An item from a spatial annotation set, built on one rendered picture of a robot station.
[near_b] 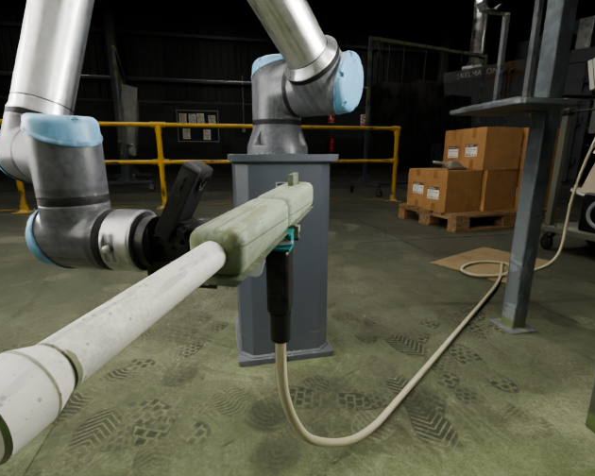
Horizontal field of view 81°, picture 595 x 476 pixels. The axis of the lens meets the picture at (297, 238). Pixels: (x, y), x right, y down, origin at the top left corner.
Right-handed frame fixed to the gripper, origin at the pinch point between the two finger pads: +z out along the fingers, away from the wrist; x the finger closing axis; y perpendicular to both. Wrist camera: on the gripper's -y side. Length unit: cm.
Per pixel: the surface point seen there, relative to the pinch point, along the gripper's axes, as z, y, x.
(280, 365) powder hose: -1.2, 20.1, -0.1
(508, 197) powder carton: 136, 39, -307
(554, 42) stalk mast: 65, -40, -91
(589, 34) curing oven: 455, -227, -888
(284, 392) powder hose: -0.8, 25.1, -0.6
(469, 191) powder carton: 97, 31, -286
